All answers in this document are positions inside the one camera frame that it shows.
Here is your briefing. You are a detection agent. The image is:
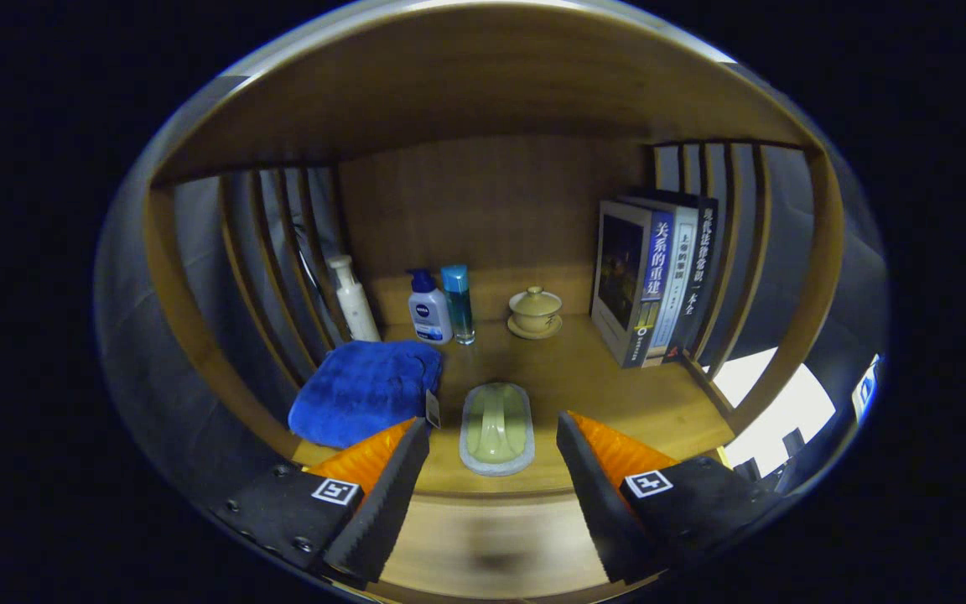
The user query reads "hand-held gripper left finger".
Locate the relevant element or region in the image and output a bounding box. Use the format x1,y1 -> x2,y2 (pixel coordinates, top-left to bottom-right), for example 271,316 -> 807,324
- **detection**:
210,417 -> 432,588

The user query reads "beige lidded teacup with saucer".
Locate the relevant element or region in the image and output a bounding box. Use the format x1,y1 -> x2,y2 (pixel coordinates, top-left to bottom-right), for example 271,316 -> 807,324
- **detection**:
506,286 -> 564,341

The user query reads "white table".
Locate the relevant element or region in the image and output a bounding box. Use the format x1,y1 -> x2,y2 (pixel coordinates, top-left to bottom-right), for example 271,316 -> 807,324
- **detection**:
714,346 -> 836,479

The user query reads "wooden cabinet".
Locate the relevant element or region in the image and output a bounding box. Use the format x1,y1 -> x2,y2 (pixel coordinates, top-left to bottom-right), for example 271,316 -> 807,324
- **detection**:
141,4 -> 846,471

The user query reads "white bottle with blue cap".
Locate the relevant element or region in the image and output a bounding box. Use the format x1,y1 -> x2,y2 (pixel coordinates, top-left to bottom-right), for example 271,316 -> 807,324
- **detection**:
407,268 -> 454,346

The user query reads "blue folded towel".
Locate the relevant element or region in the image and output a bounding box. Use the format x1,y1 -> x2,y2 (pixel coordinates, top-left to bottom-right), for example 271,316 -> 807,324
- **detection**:
288,340 -> 444,450

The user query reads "wooden countertop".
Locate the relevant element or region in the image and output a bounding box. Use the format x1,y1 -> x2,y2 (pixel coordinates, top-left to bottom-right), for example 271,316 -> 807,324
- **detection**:
292,315 -> 735,497

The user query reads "teal slim bottle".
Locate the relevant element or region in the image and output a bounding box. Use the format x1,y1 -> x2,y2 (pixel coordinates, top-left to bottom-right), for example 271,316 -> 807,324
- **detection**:
440,264 -> 477,346

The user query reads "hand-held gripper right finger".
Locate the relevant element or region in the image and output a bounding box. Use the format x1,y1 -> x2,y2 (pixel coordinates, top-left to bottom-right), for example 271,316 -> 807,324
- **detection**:
556,411 -> 786,586

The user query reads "cream pump bottle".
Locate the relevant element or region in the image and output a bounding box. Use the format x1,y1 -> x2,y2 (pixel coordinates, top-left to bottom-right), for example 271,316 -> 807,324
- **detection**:
326,254 -> 382,343

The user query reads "white side desk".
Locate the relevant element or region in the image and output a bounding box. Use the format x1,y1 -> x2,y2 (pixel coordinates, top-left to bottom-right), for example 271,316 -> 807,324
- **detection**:
852,357 -> 882,420

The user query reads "green scrub brush white sponge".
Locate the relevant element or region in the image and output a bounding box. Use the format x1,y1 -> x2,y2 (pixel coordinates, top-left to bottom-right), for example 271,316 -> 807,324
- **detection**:
459,382 -> 536,477

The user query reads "black backdrop cloth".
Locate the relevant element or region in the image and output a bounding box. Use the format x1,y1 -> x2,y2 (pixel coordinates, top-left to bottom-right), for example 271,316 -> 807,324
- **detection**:
96,75 -> 891,504

